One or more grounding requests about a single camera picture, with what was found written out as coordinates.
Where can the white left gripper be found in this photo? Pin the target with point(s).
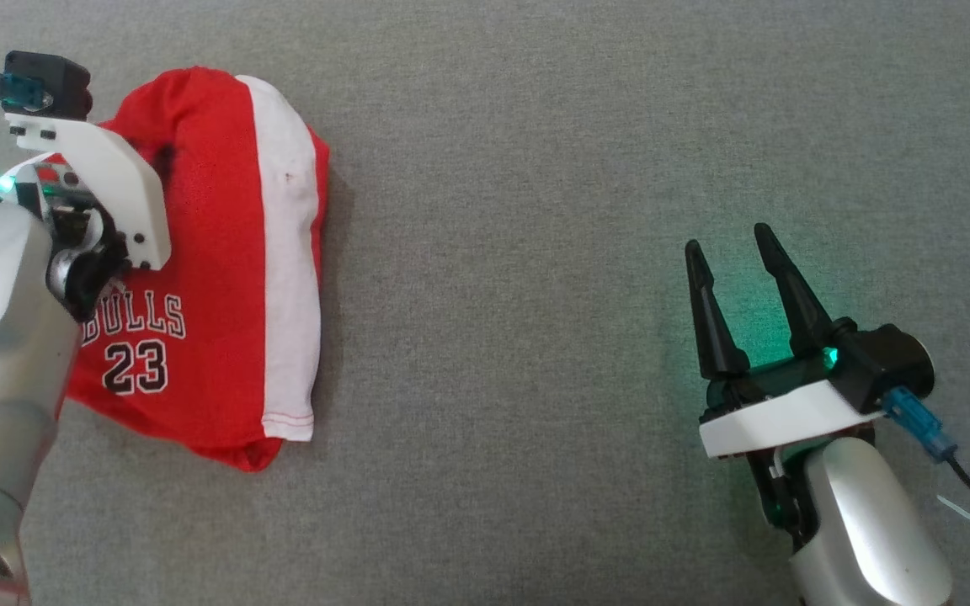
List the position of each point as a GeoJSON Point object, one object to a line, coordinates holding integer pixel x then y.
{"type": "Point", "coordinates": [114, 181]}

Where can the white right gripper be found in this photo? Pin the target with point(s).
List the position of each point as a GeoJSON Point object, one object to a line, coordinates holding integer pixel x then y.
{"type": "Point", "coordinates": [788, 417]}

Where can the red shorts with white stripe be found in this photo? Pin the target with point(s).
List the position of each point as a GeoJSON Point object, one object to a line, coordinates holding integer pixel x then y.
{"type": "Point", "coordinates": [215, 252]}

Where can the grey sofa seat cushion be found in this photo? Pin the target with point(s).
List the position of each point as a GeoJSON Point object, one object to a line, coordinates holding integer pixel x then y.
{"type": "Point", "coordinates": [535, 252]}

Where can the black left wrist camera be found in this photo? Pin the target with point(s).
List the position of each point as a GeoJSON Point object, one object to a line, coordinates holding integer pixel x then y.
{"type": "Point", "coordinates": [51, 80]}

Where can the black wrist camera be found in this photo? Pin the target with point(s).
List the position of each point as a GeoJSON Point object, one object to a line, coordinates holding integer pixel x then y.
{"type": "Point", "coordinates": [881, 362]}
{"type": "Point", "coordinates": [51, 80]}

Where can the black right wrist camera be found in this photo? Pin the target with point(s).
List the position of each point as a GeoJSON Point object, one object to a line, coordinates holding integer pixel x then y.
{"type": "Point", "coordinates": [881, 362]}

